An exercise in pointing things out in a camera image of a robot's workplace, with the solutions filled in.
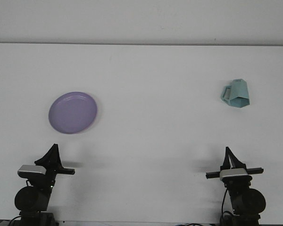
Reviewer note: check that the pale purple round plate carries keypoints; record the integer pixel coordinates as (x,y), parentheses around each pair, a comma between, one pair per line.
(73,113)

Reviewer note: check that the pale blue faceted cup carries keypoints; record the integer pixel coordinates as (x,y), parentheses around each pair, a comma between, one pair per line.
(240,91)

